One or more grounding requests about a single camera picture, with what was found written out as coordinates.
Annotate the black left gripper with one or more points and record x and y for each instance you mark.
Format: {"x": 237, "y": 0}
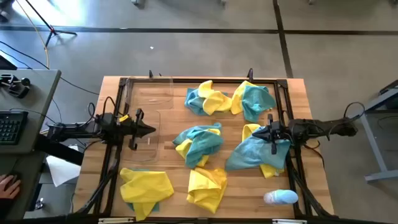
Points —
{"x": 133, "y": 127}

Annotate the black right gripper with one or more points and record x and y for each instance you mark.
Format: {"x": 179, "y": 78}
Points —
{"x": 281, "y": 132}

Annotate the light blue microfiber towel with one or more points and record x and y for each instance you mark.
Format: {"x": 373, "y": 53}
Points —
{"x": 193, "y": 102}
{"x": 248, "y": 155}

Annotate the teal microfiber towel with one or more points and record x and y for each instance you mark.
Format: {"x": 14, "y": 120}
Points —
{"x": 202, "y": 146}
{"x": 183, "y": 137}
{"x": 155, "y": 207}
{"x": 258, "y": 101}

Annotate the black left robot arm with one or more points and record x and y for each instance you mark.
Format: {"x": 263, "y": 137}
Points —
{"x": 71, "y": 130}

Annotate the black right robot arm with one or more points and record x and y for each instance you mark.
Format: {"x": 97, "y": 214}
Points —
{"x": 323, "y": 129}

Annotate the black table clamp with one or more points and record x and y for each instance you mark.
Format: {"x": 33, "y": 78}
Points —
{"x": 150, "y": 74}
{"x": 250, "y": 74}

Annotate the water bottle with blue label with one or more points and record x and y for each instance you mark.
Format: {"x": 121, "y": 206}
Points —
{"x": 283, "y": 197}

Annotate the black desk support bar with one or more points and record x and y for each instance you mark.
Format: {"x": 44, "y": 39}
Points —
{"x": 59, "y": 150}

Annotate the white paper sheet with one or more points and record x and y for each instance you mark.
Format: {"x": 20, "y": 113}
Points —
{"x": 62, "y": 171}

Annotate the grey side desk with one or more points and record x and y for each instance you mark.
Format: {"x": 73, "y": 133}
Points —
{"x": 37, "y": 93}

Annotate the grey metal cart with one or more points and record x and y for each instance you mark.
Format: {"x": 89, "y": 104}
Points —
{"x": 382, "y": 175}

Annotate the grey furniture foot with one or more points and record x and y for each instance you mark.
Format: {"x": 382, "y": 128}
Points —
{"x": 138, "y": 2}

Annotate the metal caster wheel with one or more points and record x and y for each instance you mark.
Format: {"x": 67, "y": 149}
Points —
{"x": 39, "y": 204}

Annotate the black desk clamp device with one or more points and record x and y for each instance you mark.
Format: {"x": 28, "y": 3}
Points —
{"x": 18, "y": 90}

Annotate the black keyboard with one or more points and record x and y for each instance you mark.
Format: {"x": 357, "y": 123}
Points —
{"x": 12, "y": 127}

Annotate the black tripod stand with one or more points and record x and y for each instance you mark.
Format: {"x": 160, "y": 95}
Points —
{"x": 53, "y": 31}

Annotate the person's hand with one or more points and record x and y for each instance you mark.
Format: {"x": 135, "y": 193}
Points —
{"x": 9, "y": 189}

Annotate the black desk monitor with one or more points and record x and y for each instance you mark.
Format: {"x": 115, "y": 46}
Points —
{"x": 6, "y": 65}

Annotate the black aluminium table frame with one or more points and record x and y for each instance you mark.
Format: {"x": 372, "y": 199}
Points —
{"x": 294, "y": 179}

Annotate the white mounting bracket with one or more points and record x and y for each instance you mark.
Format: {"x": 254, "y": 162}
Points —
{"x": 289, "y": 221}
{"x": 115, "y": 220}

